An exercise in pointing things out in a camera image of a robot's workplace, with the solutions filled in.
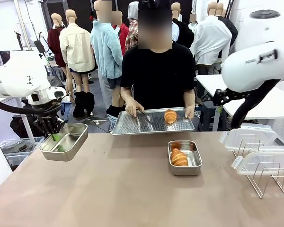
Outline white work table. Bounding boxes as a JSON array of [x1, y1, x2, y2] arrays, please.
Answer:
[[195, 74, 284, 121]]

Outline mannequin in plaid shirt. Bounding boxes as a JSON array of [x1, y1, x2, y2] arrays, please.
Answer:
[[124, 1, 140, 52]]

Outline person's left hand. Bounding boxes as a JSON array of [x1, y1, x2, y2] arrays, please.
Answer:
[[184, 105, 195, 119]]

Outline mannequin in cream jacket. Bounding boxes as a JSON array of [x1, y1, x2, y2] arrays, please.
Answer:
[[59, 9, 97, 116]]

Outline clear plastic storage bin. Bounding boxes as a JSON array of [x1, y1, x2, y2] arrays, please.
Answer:
[[0, 136, 45, 167]]

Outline translucent plastic lid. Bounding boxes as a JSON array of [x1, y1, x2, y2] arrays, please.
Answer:
[[219, 129, 278, 152], [231, 145, 284, 176]]

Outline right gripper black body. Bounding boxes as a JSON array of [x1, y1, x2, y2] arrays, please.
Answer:
[[223, 89, 251, 102]]

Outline person's left forearm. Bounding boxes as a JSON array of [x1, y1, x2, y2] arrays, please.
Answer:
[[183, 89, 196, 108]]

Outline mannequin in black jacket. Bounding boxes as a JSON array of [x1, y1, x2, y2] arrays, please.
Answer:
[[171, 2, 195, 50]]

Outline mannequin in maroon dress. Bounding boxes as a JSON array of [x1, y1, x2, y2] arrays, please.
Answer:
[[47, 13, 67, 93]]

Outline person's right forearm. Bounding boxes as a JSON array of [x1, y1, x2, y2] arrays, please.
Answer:
[[120, 86, 136, 105]]

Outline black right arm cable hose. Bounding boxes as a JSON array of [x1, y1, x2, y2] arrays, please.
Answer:
[[231, 79, 281, 130]]

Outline figure in light-blue fleece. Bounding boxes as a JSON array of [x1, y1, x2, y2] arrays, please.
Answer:
[[90, 0, 124, 114]]

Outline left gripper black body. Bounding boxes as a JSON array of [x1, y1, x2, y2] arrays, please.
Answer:
[[34, 114, 65, 136]]

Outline perforated steel baking tray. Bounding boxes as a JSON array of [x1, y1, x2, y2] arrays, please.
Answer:
[[111, 107, 195, 136]]

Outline mannequin in black coat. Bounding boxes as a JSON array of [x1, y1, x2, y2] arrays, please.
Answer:
[[215, 2, 239, 48]]

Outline black boots pair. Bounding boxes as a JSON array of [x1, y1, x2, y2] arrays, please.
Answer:
[[72, 91, 96, 118]]

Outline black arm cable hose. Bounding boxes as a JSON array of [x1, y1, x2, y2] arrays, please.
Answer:
[[0, 96, 62, 114], [231, 79, 281, 130]]

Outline person's right hand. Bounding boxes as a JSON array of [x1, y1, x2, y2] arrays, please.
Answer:
[[124, 98, 145, 118]]

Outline steel tongs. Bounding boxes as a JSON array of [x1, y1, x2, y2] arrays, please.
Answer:
[[137, 108, 153, 122]]

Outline mannequin in white shirt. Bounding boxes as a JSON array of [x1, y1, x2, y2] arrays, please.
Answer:
[[190, 1, 232, 66]]

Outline rectangular steel container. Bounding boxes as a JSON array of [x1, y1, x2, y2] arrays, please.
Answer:
[[167, 140, 203, 176], [39, 122, 89, 162]]

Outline mannequin in red jacket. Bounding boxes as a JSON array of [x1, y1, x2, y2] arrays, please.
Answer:
[[112, 10, 130, 57]]

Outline wire lid rack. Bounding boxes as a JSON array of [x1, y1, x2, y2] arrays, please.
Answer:
[[231, 139, 284, 199]]

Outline person in black t-shirt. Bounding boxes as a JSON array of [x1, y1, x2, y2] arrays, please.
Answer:
[[120, 7, 196, 111]]

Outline dark stool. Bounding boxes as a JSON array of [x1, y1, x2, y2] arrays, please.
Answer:
[[198, 104, 220, 132]]

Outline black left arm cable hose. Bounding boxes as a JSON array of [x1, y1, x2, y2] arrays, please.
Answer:
[[0, 96, 62, 114]]

